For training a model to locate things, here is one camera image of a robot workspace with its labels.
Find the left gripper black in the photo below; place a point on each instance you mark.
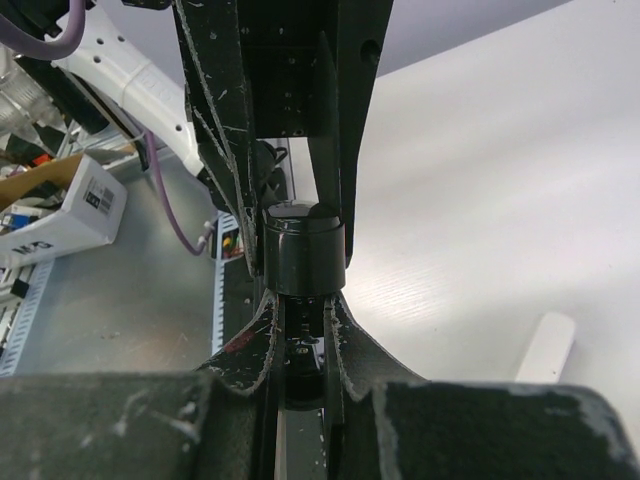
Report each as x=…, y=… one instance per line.
x=248, y=61

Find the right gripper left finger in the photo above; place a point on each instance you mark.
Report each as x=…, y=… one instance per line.
x=215, y=422

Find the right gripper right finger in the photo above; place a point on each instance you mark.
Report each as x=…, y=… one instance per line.
x=383, y=421

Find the white stapler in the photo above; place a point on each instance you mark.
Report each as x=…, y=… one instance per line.
x=548, y=350

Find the black stapler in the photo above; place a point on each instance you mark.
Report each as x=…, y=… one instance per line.
x=305, y=259

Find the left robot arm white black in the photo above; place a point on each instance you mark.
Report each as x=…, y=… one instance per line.
x=106, y=60

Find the cardboard box with labels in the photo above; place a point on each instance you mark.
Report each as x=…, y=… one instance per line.
x=89, y=216

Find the grey slotted cable duct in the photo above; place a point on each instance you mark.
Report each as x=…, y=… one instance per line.
x=140, y=304

